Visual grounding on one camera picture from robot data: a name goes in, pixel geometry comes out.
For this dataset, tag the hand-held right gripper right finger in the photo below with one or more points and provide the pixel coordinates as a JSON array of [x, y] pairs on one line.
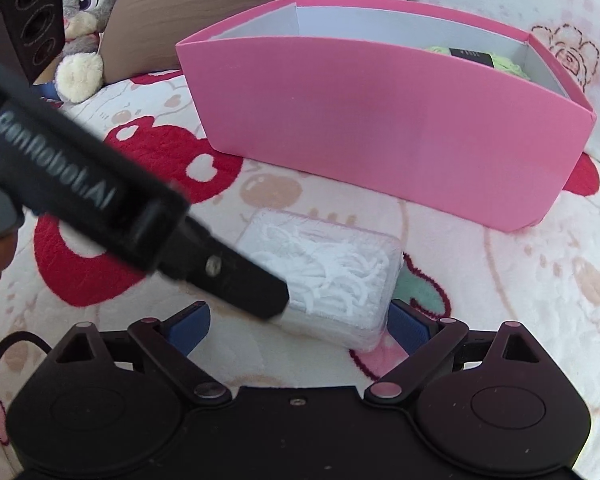
[[410, 330]]

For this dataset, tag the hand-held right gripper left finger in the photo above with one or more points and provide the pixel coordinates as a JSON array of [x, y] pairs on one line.
[[190, 330]]

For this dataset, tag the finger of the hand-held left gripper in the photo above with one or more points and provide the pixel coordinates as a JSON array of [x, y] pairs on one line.
[[240, 285]]

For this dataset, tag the clear plastic floss pick box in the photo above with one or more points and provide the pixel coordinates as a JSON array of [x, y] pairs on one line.
[[340, 270]]

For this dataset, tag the pink cardboard box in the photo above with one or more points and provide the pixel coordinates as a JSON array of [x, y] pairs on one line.
[[380, 135]]

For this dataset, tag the dark speaker with round holes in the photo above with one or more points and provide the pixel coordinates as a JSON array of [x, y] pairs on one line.
[[35, 25]]

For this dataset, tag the grey bunny plush toy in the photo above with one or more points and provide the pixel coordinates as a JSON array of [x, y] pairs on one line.
[[87, 10]]

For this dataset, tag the green yarn ball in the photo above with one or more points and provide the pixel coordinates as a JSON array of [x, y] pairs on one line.
[[510, 67]]

